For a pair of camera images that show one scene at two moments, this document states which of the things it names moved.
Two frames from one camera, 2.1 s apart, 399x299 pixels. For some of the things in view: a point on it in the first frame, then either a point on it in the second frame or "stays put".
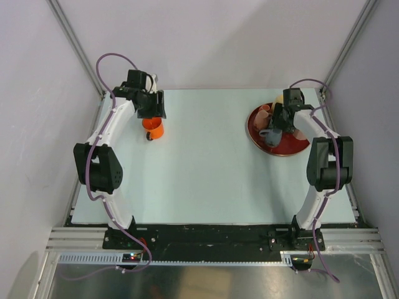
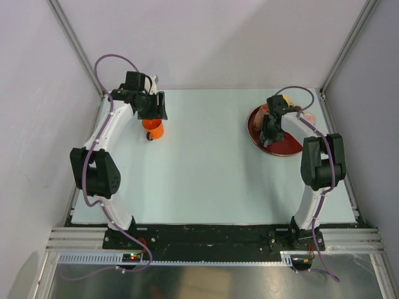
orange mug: (155, 127) stays put
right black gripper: (286, 128) to (267, 134)
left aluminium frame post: (68, 28) stays put
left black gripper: (158, 109) stays put
